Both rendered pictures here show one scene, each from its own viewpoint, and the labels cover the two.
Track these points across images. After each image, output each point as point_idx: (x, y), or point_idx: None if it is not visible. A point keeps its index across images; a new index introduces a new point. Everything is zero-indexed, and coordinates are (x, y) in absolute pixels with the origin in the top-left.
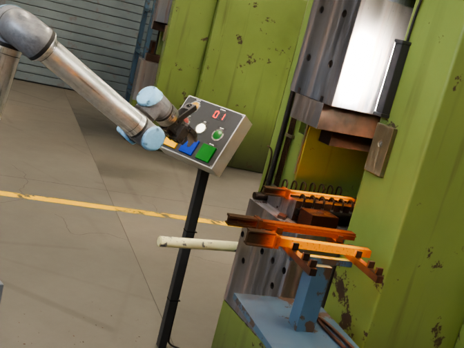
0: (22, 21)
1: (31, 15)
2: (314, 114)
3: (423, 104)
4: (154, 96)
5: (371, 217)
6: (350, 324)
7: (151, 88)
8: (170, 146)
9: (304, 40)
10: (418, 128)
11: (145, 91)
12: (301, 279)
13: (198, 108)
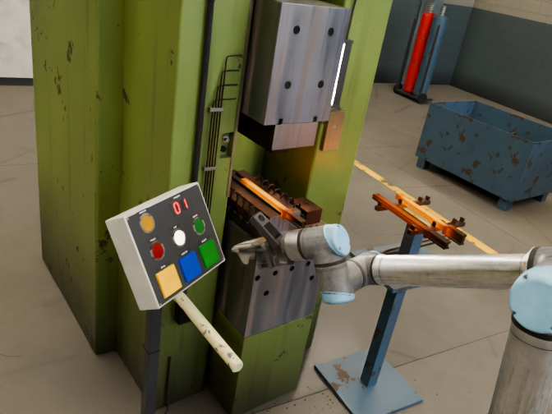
0: None
1: None
2: (308, 135)
3: (362, 85)
4: (347, 232)
5: (328, 178)
6: None
7: (338, 228)
8: (177, 289)
9: (275, 67)
10: (359, 102)
11: (339, 238)
12: (415, 239)
13: (154, 221)
